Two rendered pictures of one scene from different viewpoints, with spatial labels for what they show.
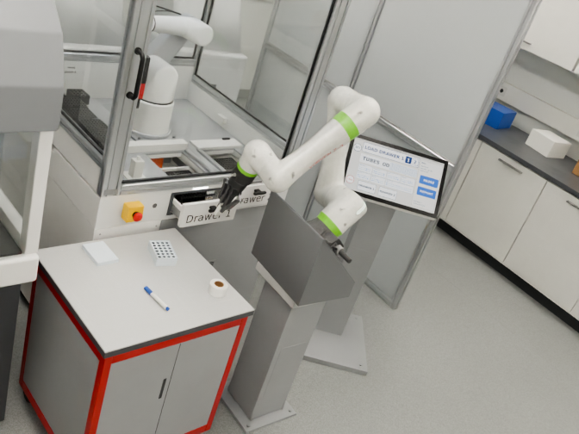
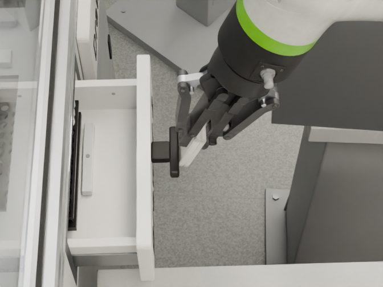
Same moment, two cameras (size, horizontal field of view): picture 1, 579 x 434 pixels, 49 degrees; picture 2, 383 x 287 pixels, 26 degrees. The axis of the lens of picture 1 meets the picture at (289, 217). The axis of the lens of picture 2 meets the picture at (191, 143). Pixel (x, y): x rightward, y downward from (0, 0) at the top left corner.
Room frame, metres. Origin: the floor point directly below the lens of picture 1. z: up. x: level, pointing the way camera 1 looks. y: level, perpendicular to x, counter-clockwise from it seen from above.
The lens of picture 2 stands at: (1.96, 0.65, 1.83)
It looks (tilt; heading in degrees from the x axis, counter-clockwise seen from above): 59 degrees down; 318
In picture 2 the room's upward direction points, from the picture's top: straight up
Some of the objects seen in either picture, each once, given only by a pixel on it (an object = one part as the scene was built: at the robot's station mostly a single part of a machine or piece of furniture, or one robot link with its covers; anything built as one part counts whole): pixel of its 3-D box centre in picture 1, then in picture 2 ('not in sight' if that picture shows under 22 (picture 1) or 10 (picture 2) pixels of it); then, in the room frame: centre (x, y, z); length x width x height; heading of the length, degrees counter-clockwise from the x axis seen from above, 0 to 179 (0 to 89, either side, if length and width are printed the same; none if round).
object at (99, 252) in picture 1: (100, 253); not in sight; (2.01, 0.64, 0.77); 0.13 x 0.09 x 0.02; 51
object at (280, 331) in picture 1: (276, 342); (354, 171); (2.34, -0.13, 0.38); 0.30 x 0.30 x 0.76; 46
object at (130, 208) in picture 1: (133, 212); not in sight; (2.19, 0.60, 0.88); 0.07 x 0.05 x 0.07; 140
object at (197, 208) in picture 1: (208, 211); (145, 164); (2.40, 0.33, 0.87); 0.29 x 0.02 x 0.11; 140
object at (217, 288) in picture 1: (217, 288); not in sight; (2.02, 0.17, 0.78); 0.07 x 0.07 x 0.04
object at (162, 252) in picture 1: (162, 252); not in sight; (2.13, 0.43, 0.78); 0.12 x 0.08 x 0.04; 35
